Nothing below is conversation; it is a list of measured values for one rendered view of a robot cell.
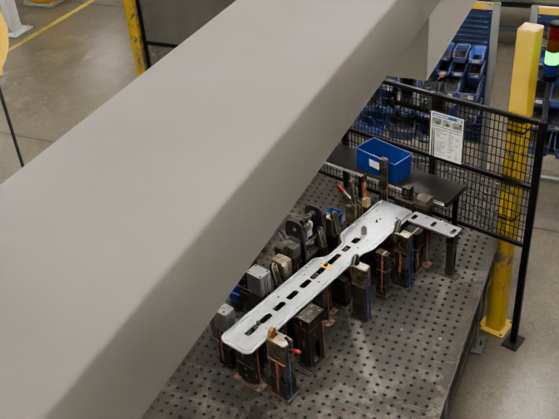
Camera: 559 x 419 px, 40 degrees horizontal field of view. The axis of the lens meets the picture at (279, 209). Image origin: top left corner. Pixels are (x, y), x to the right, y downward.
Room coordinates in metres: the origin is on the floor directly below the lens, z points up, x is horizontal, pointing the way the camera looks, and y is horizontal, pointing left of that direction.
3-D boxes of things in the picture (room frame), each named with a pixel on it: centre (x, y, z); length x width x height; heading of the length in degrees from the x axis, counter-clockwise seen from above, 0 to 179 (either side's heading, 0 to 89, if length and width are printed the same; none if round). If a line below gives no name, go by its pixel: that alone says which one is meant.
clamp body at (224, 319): (2.77, 0.31, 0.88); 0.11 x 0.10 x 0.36; 47
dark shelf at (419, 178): (3.89, -0.67, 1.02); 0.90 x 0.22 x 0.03; 47
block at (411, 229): (3.36, -0.72, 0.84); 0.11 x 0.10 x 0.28; 47
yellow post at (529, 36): (3.57, -1.31, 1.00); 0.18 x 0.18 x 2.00; 47
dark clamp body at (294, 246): (3.20, -0.04, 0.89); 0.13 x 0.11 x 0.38; 47
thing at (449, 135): (3.77, -0.98, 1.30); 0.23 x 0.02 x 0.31; 47
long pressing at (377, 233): (3.07, -0.20, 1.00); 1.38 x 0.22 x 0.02; 137
